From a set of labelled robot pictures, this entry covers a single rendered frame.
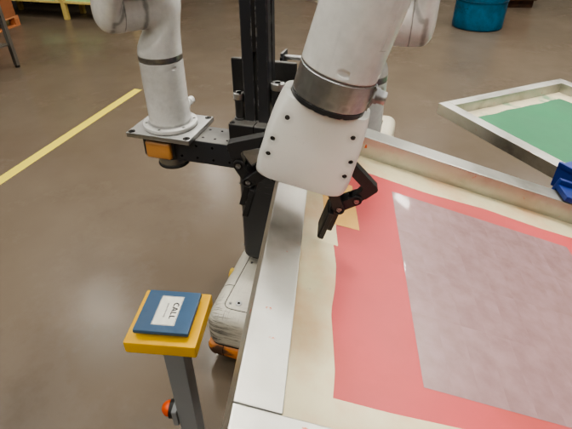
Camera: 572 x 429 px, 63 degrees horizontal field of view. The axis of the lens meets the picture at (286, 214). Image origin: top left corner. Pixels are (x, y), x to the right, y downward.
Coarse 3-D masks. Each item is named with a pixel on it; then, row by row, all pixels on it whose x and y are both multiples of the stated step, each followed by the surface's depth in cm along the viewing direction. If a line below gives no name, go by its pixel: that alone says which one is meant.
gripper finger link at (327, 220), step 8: (328, 200) 54; (344, 200) 52; (352, 200) 51; (360, 200) 51; (328, 208) 53; (328, 216) 52; (336, 216) 53; (320, 224) 54; (328, 224) 53; (320, 232) 54
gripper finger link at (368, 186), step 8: (360, 168) 50; (352, 176) 50; (360, 176) 50; (368, 176) 50; (360, 184) 50; (368, 184) 50; (376, 184) 51; (352, 192) 52; (360, 192) 51; (368, 192) 51
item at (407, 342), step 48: (336, 288) 51; (384, 288) 53; (432, 288) 56; (336, 336) 45; (384, 336) 47; (432, 336) 49; (480, 336) 51; (528, 336) 54; (336, 384) 41; (384, 384) 42; (432, 384) 44; (480, 384) 46; (528, 384) 48
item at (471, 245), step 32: (384, 192) 70; (416, 192) 73; (384, 224) 63; (416, 224) 66; (448, 224) 68; (480, 224) 71; (512, 224) 75; (384, 256) 58; (416, 256) 60; (448, 256) 62; (480, 256) 64; (512, 256) 67; (544, 256) 69; (480, 288) 58; (512, 288) 61; (544, 288) 63
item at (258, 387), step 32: (384, 160) 77; (416, 160) 77; (448, 160) 78; (288, 192) 56; (480, 192) 79; (512, 192) 79; (544, 192) 79; (288, 224) 51; (288, 256) 47; (256, 288) 42; (288, 288) 43; (256, 320) 39; (288, 320) 40; (256, 352) 37; (288, 352) 38; (256, 384) 35; (224, 416) 36; (256, 416) 33
